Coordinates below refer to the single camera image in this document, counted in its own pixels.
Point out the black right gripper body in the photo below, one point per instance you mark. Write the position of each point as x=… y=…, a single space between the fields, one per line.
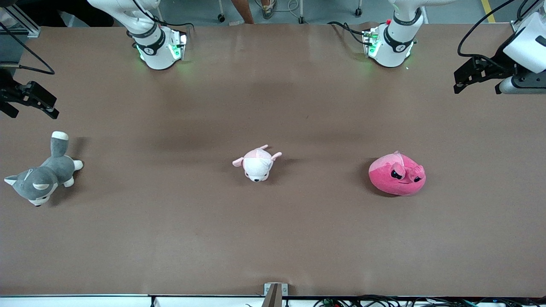
x=5 y=91

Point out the pink round plush toy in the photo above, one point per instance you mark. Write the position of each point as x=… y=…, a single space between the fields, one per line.
x=390 y=179

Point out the grey white husky plush toy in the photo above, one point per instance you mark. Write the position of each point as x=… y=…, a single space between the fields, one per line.
x=47 y=175

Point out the small white pink plush toy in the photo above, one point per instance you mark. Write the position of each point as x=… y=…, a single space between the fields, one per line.
x=258 y=166

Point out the person's shoe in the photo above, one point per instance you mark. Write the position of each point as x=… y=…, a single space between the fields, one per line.
x=268 y=10

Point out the person's bare leg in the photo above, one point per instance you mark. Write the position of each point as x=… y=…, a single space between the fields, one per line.
x=243 y=10

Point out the aluminium frame profile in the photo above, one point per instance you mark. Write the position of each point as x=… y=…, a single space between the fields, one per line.
x=30 y=30
x=517 y=26

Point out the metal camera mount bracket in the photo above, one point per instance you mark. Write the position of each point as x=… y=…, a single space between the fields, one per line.
x=275 y=294

